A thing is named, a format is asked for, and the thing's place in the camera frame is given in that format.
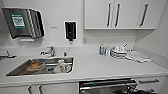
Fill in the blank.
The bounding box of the grey paper towel dispenser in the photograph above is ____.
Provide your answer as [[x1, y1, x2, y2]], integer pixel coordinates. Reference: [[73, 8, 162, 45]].
[[1, 7, 46, 41]]

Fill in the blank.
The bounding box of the orange brown bowl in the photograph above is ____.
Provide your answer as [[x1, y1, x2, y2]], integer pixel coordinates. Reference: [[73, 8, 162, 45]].
[[26, 61, 44, 73]]

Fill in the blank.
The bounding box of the white narrow drawer unit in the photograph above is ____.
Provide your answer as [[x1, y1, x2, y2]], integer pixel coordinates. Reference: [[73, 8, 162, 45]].
[[136, 76, 164, 94]]

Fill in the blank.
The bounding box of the stainless steel dishwasher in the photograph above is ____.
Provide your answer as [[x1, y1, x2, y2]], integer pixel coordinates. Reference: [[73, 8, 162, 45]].
[[78, 77, 138, 94]]

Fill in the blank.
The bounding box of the small dark sink knob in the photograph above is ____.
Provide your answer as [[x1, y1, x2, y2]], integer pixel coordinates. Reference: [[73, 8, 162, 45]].
[[62, 49, 68, 58]]

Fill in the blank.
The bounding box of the small white bottle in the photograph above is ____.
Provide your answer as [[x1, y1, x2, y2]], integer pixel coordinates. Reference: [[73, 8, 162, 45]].
[[104, 46, 111, 57]]

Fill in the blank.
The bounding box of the black soap dispenser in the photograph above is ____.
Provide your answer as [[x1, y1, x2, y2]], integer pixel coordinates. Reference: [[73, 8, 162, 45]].
[[63, 20, 77, 42]]

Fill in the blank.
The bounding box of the stainless steel sink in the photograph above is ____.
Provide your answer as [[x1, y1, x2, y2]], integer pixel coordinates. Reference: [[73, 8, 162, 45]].
[[5, 55, 76, 78]]

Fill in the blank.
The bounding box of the white wall outlet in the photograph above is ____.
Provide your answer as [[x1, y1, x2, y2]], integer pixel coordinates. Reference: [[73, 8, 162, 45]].
[[82, 36, 87, 45]]

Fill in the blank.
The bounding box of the white cup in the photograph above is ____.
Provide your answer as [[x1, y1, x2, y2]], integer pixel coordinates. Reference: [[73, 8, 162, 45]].
[[54, 58, 70, 74]]

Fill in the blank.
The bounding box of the steel wall cabinet door handle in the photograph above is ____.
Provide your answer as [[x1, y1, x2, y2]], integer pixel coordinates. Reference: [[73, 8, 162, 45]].
[[105, 2, 112, 28], [114, 2, 121, 28], [139, 3, 149, 28]]

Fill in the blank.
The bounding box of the pile of white dishes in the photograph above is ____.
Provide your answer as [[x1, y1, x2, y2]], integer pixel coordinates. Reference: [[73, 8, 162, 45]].
[[110, 43, 130, 60]]

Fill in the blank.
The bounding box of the steel drawer handle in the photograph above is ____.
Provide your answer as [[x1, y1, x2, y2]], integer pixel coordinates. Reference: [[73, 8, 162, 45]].
[[138, 78, 161, 84]]

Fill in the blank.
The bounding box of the chrome faucet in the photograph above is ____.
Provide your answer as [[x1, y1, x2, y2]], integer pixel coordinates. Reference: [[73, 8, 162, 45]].
[[39, 45, 57, 58]]

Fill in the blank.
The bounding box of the white printed cloth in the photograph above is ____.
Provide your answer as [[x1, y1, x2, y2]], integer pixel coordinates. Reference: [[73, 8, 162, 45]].
[[124, 49, 153, 64]]

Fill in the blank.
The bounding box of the white three door wall cabinet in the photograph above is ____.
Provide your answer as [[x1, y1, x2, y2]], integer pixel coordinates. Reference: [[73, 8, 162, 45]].
[[83, 0, 158, 31]]

